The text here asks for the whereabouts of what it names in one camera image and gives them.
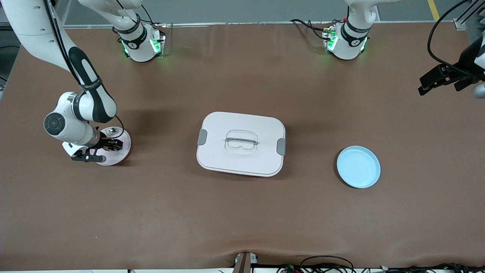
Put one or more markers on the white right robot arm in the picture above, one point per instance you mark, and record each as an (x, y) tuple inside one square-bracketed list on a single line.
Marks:
[(34, 22)]

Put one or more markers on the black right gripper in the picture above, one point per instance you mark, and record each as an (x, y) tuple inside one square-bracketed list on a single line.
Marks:
[(104, 143)]

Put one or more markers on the black and orange switch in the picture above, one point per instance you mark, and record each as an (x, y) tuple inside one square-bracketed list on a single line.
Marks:
[(113, 145)]

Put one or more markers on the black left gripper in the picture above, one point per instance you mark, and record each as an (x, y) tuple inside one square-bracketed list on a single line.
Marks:
[(464, 60)]

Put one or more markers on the white and green switch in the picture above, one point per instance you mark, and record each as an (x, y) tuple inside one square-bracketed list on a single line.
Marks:
[(111, 131)]

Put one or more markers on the round pink plate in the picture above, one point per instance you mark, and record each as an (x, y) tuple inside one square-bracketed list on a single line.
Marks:
[(120, 156)]

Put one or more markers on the white lidded storage box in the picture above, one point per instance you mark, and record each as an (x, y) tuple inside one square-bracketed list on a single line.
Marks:
[(242, 159)]

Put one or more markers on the aluminium frame profile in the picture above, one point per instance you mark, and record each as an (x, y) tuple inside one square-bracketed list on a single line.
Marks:
[(460, 24)]

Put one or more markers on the round light blue plate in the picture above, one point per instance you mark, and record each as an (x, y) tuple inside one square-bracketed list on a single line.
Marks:
[(358, 167)]

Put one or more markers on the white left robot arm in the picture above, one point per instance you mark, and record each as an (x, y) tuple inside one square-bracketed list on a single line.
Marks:
[(350, 41)]

